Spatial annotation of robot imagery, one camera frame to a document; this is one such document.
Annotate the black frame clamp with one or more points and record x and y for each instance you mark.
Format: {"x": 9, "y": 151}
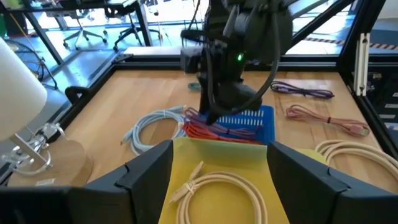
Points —
{"x": 76, "y": 93}

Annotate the black aluminium table frame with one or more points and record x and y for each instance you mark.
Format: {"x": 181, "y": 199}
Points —
{"x": 311, "y": 65}

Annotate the white shade wooden table lamp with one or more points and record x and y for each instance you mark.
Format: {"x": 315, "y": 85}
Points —
{"x": 18, "y": 93}

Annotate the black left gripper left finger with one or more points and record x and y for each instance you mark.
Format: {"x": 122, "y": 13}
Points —
{"x": 124, "y": 199}

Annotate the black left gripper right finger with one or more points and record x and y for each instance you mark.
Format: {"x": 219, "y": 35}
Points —
{"x": 311, "y": 199}

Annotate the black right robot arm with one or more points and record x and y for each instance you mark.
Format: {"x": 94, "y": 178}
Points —
{"x": 258, "y": 25}

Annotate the yellow translucent plastic bin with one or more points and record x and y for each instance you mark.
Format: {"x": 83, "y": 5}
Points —
{"x": 224, "y": 155}

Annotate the blue slotted plastic basket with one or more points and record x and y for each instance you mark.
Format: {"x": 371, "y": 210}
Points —
{"x": 265, "y": 124}

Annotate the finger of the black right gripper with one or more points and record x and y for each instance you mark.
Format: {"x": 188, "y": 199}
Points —
{"x": 213, "y": 116}

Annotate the white metal bracket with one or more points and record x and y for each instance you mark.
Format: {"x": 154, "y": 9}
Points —
{"x": 362, "y": 62}

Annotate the black office chair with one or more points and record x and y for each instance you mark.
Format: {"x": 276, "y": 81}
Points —
{"x": 133, "y": 29}
{"x": 82, "y": 31}

